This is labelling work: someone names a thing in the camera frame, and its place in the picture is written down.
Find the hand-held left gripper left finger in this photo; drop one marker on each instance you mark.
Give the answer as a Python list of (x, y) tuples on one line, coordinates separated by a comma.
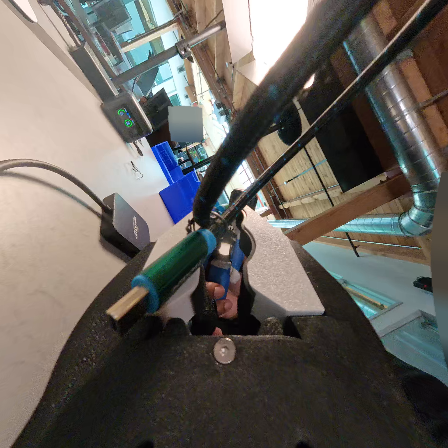
[(182, 297)]

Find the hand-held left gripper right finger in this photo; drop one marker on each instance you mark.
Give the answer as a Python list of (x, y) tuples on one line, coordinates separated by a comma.
[(280, 273)]

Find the person's right hand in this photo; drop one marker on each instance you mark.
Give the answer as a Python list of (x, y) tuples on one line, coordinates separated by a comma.
[(227, 308)]

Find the blue plastic bin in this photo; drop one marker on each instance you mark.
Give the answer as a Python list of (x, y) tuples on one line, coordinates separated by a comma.
[(178, 199), (164, 157)]

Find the black hanging panel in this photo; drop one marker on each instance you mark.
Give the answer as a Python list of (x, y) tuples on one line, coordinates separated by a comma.
[(346, 147)]

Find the grey power bank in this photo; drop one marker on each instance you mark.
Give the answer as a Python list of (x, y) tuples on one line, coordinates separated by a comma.
[(127, 117)]

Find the black power brick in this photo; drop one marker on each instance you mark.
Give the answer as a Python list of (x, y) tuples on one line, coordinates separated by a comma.
[(94, 73)]

